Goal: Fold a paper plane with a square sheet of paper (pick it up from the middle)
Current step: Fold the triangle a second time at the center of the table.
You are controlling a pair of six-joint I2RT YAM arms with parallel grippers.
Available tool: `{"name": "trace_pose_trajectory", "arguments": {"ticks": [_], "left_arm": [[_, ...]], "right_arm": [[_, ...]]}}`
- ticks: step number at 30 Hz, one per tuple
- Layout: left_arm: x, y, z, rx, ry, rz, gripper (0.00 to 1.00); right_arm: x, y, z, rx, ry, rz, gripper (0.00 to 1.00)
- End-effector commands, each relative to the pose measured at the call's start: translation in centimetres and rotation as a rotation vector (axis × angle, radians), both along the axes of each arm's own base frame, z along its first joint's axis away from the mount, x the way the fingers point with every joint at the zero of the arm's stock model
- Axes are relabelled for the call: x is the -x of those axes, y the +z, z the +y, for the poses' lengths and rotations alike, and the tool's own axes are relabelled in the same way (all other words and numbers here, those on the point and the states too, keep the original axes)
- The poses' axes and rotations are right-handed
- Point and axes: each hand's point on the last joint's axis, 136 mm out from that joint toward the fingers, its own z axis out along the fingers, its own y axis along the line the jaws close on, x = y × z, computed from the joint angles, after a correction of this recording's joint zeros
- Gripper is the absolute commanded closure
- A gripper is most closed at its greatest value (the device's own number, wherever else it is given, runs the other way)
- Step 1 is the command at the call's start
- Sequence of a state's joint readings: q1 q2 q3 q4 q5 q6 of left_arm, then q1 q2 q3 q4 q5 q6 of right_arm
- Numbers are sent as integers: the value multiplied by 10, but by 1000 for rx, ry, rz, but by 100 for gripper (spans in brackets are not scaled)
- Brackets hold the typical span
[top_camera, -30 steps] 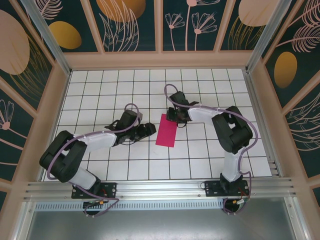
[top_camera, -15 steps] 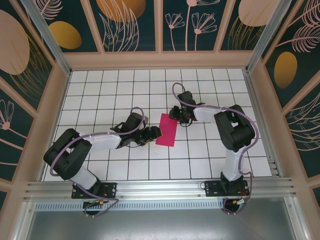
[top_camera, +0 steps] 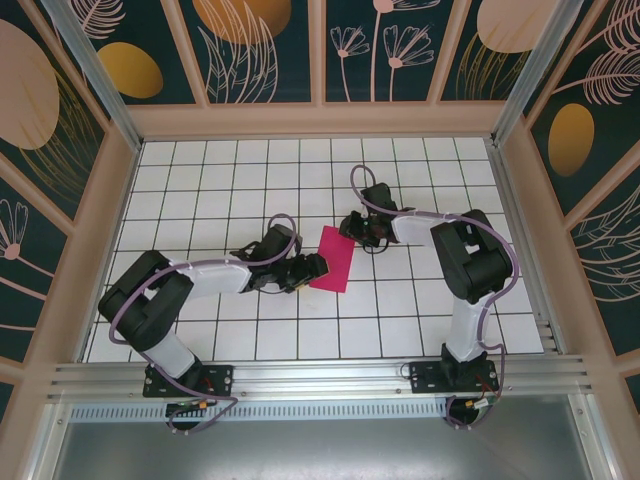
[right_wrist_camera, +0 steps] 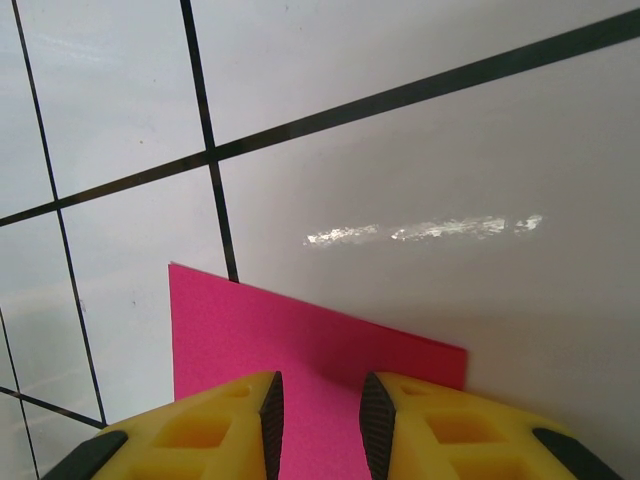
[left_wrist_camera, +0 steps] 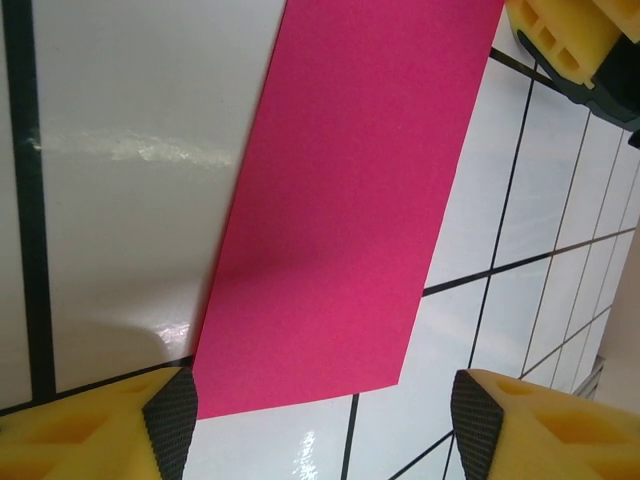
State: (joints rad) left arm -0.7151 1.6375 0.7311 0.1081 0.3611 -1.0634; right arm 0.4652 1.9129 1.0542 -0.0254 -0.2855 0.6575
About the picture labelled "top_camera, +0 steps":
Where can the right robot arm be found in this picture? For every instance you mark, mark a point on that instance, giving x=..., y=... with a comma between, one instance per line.
x=475, y=260

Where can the grey metal sheet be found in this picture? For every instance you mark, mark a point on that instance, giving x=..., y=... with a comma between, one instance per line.
x=320, y=450

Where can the aluminium side rail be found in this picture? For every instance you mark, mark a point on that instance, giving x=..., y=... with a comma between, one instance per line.
x=522, y=240

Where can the pink paper sheet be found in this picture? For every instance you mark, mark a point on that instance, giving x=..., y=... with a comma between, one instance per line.
x=336, y=260

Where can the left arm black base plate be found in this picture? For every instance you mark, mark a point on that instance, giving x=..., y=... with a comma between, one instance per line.
x=220, y=380

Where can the aluminium frame post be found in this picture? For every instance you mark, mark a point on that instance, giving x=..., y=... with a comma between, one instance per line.
x=540, y=70
x=102, y=90

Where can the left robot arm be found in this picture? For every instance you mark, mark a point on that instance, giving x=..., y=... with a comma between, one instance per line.
x=140, y=305

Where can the aluminium mounting rail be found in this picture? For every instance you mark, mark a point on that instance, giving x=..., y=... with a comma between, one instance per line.
x=325, y=375

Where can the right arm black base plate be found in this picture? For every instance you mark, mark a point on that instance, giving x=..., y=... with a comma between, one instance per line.
x=425, y=377

